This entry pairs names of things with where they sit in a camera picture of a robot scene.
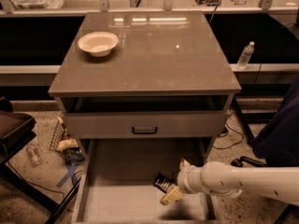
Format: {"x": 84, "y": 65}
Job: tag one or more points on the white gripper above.
{"x": 184, "y": 179}

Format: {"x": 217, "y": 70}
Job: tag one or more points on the black rxbar chocolate bar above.
{"x": 162, "y": 183}

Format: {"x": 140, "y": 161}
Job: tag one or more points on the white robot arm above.
{"x": 221, "y": 179}

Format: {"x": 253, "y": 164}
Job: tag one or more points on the closed grey upper drawer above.
{"x": 169, "y": 124}

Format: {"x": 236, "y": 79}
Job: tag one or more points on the open grey middle drawer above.
{"x": 117, "y": 184}

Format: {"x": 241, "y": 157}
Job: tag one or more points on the grey drawer cabinet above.
{"x": 164, "y": 62}

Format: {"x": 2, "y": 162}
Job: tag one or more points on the dark office chair at right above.
{"x": 278, "y": 140}

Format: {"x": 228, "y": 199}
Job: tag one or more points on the clear water bottle on ledge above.
{"x": 245, "y": 56}

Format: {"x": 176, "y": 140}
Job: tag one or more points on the clear bottle on floor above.
{"x": 33, "y": 154}

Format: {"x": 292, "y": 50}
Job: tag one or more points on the black chair at left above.
{"x": 16, "y": 131}

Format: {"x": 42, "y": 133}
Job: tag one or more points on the black drawer handle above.
{"x": 144, "y": 130}

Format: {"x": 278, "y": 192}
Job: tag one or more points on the wire basket with snacks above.
{"x": 63, "y": 144}

